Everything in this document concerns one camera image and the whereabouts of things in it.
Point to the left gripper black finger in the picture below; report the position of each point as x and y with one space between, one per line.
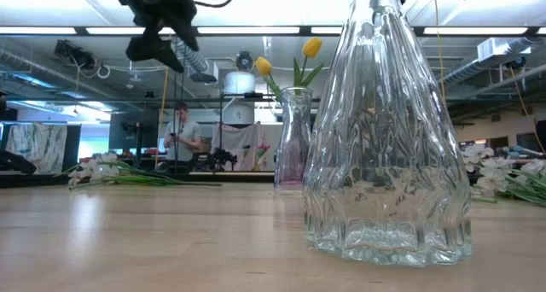
149 50
185 31

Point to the white artificial flower spray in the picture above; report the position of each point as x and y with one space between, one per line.
108 171
495 176

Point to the black background robot arm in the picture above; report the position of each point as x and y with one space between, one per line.
219 157

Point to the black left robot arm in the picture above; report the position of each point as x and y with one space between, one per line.
15 164

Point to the slim clear glass vase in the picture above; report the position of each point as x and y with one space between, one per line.
294 125

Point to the large ribbed clear glass vase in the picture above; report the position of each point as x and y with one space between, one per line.
384 155

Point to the pink tinted glass vase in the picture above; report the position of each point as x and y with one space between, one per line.
292 172

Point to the black ceiling vent hood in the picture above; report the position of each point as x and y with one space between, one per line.
204 77

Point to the white cylindrical tank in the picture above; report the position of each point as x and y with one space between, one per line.
239 83

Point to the black monitor screen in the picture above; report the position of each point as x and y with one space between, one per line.
151 125

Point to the person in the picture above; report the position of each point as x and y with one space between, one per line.
183 134

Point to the black metal rack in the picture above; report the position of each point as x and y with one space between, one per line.
221 130

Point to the black ceiling light beam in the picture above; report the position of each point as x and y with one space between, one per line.
305 30

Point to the white ceiling air unit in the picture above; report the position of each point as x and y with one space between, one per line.
503 48

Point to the white teal patterned cloth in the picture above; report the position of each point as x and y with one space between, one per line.
38 147

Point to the teal background tool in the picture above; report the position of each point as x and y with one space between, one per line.
520 151

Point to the silver flexible duct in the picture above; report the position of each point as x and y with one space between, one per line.
192 57

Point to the black ceiling camera rig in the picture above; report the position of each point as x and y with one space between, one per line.
74 55

